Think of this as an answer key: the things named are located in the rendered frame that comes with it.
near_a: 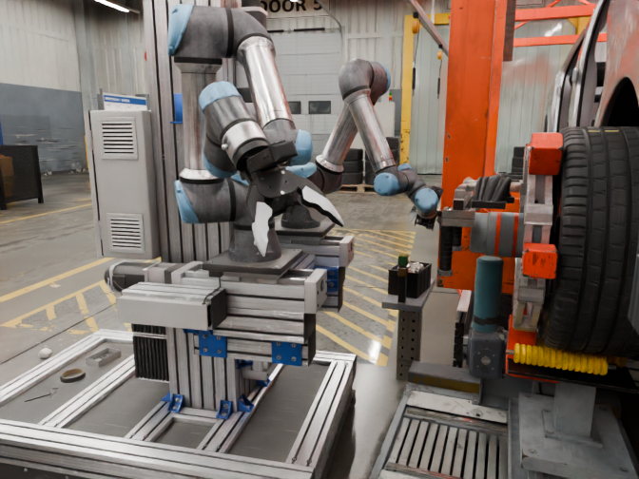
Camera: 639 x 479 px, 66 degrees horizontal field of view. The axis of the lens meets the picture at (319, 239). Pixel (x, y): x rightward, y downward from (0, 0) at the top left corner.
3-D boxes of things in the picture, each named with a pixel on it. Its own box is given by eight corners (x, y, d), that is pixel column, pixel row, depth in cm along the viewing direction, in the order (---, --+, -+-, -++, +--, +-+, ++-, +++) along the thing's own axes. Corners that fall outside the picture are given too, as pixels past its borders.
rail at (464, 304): (473, 359, 221) (475, 313, 217) (451, 356, 224) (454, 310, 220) (490, 245, 448) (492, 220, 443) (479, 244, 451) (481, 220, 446)
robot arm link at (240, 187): (280, 223, 136) (280, 174, 133) (231, 227, 131) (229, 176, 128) (269, 217, 147) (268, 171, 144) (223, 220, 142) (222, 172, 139)
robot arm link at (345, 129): (294, 185, 195) (352, 52, 169) (317, 182, 207) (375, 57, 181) (315, 202, 190) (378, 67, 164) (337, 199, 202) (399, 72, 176)
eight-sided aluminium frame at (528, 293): (539, 355, 133) (559, 149, 121) (513, 352, 135) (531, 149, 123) (531, 295, 182) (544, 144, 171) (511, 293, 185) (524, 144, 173)
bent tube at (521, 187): (527, 202, 134) (531, 162, 132) (454, 199, 141) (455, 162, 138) (525, 195, 150) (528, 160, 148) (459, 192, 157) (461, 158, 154)
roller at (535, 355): (616, 380, 139) (619, 361, 137) (504, 364, 149) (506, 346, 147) (612, 372, 144) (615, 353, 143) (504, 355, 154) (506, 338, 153)
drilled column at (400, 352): (416, 381, 236) (419, 297, 227) (395, 378, 240) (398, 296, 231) (419, 373, 245) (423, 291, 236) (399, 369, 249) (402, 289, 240)
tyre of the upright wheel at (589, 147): (694, 286, 100) (661, 74, 134) (565, 275, 108) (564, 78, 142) (618, 391, 152) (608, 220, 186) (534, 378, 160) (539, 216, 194)
